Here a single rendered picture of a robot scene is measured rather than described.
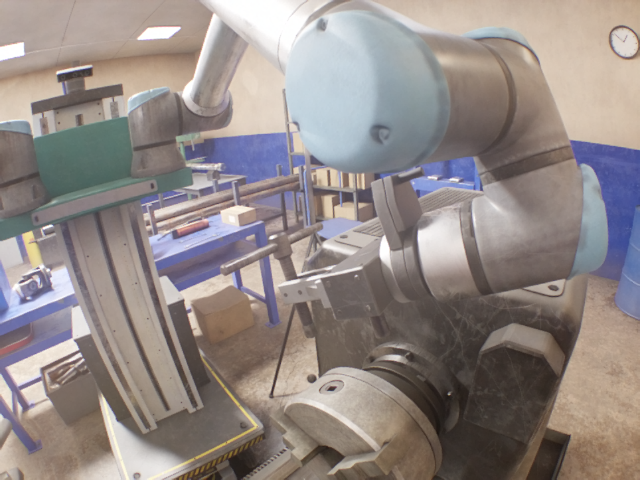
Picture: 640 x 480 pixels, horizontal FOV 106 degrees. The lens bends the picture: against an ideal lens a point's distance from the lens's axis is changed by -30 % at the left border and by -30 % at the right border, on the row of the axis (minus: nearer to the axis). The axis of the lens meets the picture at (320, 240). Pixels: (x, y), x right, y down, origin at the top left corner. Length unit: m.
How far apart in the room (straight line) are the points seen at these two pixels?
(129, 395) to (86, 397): 0.92
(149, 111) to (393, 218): 0.92
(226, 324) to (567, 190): 2.59
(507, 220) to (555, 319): 0.22
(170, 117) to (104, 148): 0.27
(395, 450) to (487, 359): 0.16
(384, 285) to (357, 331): 0.34
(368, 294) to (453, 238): 0.09
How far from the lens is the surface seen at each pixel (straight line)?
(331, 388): 0.51
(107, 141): 1.25
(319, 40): 0.19
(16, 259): 7.04
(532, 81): 0.28
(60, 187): 1.25
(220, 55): 0.89
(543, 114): 0.29
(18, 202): 1.10
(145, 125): 1.12
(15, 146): 1.11
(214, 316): 2.64
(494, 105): 0.22
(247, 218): 2.48
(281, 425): 0.57
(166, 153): 1.12
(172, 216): 3.64
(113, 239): 1.37
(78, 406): 2.54
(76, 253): 1.33
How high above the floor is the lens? 1.56
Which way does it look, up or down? 21 degrees down
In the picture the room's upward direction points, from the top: 5 degrees counter-clockwise
